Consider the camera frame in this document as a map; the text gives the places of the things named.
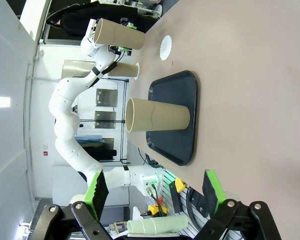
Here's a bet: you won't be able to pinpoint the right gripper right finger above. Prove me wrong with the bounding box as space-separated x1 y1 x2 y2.
197 168 282 240

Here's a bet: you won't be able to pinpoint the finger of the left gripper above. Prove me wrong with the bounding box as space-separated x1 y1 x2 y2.
109 45 133 55
119 17 137 30

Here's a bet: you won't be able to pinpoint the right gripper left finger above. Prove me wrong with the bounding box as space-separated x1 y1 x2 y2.
31 171 111 240

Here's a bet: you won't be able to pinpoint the tall beige cup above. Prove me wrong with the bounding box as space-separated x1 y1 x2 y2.
107 62 138 78
94 17 146 51
125 97 191 133

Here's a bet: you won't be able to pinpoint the clear plastic container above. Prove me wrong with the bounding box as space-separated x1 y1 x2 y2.
149 3 163 19

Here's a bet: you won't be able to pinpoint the yellow black tool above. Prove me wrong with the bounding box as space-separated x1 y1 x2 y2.
173 177 187 193

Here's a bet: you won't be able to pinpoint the person in dark clothes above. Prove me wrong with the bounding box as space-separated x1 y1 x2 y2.
46 2 138 38

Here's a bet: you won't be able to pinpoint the yellow emergency stop box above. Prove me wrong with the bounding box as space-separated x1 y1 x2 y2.
147 202 170 218

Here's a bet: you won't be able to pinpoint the blue cloth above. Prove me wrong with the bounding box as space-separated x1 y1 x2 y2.
74 134 103 144

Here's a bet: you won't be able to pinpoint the pale green paper cup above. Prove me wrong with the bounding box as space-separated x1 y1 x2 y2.
126 215 189 236

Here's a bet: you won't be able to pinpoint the black plastic tray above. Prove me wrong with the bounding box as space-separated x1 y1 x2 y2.
145 70 200 167

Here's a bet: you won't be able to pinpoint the thick black cable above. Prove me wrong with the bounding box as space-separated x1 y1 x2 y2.
186 186 201 226

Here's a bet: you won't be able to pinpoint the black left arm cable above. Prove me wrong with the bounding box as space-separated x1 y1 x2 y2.
89 52 123 87

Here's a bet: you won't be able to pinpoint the black metal bracket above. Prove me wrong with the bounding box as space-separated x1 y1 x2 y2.
168 184 183 213

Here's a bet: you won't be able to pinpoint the metal wall panel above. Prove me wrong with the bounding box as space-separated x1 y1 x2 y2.
94 110 117 130
61 59 96 80
96 88 118 106

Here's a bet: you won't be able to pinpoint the black base connector cables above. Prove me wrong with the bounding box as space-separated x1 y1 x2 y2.
146 183 166 218

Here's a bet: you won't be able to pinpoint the black rack frame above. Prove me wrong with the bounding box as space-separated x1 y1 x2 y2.
114 78 130 163

